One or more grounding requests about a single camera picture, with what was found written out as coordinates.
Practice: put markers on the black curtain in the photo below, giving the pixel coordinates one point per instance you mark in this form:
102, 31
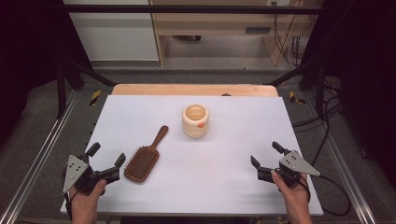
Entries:
367, 77
28, 62

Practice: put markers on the black yellow tape strip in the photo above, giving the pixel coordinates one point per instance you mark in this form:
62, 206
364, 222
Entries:
95, 97
293, 97

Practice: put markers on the aluminium floor rail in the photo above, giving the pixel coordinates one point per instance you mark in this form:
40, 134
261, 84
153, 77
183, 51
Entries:
40, 152
345, 174

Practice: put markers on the black frame strut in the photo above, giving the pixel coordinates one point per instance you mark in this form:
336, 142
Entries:
61, 90
319, 90

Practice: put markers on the black horizontal frame bar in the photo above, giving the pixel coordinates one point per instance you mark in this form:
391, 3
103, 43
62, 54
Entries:
186, 9

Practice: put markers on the light wooden desk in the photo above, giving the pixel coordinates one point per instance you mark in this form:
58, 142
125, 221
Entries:
214, 23

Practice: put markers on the person's right hand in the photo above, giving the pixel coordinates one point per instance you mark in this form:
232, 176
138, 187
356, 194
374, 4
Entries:
294, 194

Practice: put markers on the white cabinet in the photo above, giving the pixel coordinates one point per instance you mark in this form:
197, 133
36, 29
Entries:
115, 37

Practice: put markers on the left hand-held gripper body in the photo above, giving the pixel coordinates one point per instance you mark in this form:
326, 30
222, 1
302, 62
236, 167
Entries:
76, 169

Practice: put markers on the person's left hand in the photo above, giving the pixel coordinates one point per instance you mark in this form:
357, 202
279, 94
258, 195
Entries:
85, 199

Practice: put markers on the white table sheet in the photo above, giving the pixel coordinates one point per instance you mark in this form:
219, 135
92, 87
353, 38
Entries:
199, 174

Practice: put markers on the cream ceramic cup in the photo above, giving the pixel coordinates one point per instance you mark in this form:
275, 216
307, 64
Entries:
195, 126

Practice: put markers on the light wooden table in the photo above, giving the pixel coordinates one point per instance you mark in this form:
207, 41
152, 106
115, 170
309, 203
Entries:
174, 89

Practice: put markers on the brown wooden hairbrush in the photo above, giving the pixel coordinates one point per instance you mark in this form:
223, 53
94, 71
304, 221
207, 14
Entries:
141, 163

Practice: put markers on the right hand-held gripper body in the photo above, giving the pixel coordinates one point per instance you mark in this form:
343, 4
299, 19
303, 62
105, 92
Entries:
295, 163

